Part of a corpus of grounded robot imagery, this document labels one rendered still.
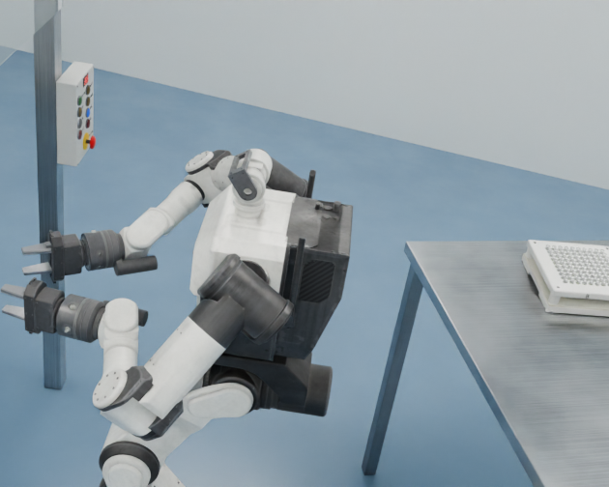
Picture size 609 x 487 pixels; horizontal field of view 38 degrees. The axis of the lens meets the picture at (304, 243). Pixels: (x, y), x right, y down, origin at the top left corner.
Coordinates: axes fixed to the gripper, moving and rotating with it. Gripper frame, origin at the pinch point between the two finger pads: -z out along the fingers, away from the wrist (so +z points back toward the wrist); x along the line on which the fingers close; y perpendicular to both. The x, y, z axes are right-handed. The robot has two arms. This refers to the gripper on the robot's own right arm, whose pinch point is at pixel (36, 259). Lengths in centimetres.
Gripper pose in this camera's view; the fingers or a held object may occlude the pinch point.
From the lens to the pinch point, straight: 203.8
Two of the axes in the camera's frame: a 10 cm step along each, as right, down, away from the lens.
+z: 8.8, -1.4, 4.5
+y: -4.5, -5.3, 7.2
